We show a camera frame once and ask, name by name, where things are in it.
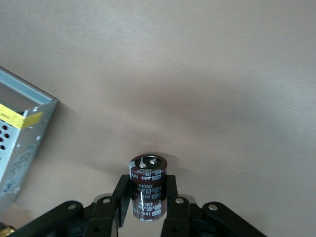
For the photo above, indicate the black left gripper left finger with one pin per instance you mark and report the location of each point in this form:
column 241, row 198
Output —
column 98, row 217

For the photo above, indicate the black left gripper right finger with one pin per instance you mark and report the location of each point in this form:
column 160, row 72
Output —
column 182, row 217

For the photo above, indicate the dark brown electrolytic capacitor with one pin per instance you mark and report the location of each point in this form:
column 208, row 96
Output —
column 148, row 187

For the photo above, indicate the metal mesh power supply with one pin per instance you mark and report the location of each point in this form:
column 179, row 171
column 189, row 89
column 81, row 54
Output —
column 24, row 138

